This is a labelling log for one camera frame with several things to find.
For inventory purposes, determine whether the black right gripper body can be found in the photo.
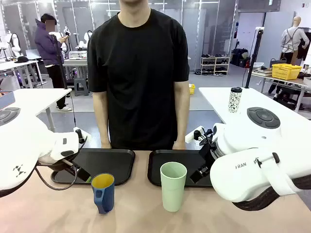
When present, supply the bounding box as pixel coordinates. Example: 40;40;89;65
198;139;217;171

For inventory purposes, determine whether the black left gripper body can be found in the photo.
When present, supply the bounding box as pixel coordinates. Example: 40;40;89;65
48;151;82;174

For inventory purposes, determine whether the light green plastic cup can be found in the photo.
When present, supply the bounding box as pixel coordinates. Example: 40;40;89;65
160;162;188;213

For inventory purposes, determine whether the person's left forearm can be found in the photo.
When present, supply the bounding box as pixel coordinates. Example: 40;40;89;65
173;81;190;144

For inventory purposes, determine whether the person's right forearm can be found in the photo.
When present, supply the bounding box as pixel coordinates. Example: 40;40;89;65
92;91;112;145

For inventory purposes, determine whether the black plastic tray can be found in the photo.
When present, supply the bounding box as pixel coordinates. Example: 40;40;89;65
147;150;219;187
50;148;136;186

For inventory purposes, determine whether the blue mug yellow inside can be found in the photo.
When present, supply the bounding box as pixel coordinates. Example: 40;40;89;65
91;172;115;215

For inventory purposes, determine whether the white speckled tumbler black lid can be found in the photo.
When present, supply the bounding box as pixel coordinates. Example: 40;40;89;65
228;86;242;114

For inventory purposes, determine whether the grey plastic stool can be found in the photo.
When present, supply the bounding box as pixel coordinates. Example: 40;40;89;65
73;77;89;97

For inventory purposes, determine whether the white shoe rack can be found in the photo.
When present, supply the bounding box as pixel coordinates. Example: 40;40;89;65
200;56;231;75

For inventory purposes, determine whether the blue box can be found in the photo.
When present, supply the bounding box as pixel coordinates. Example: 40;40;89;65
0;90;16;110

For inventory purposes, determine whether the person torso black t-shirt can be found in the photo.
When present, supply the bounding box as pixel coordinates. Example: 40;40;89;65
86;7;190;151

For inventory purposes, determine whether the black bags pile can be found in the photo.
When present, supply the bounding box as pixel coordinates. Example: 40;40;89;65
231;48;250;68

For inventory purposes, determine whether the white background desk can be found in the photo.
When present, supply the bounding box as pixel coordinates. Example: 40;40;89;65
0;60;44;89

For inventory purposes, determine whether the yellow plastic basket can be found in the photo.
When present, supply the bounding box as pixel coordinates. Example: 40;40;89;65
271;63;303;81

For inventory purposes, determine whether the grey laptop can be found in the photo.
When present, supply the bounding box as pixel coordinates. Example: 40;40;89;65
25;49;41;60

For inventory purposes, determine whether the person in purple jacket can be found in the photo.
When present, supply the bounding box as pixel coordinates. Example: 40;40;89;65
34;14;73;112

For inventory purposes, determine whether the mannequin with grey apron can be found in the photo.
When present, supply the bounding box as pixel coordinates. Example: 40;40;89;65
281;16;309;65

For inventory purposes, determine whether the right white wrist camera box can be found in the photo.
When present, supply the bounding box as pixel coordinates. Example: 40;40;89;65
185;126;205;144

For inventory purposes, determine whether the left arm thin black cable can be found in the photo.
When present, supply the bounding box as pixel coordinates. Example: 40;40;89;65
35;135;88;191

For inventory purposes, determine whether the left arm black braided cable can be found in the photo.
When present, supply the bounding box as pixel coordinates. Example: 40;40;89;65
0;184;27;198

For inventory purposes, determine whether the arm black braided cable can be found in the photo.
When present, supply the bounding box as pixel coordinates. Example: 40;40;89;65
0;184;27;198
232;174;311;212

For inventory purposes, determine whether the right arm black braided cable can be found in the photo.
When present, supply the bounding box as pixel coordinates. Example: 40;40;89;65
232;174;311;212

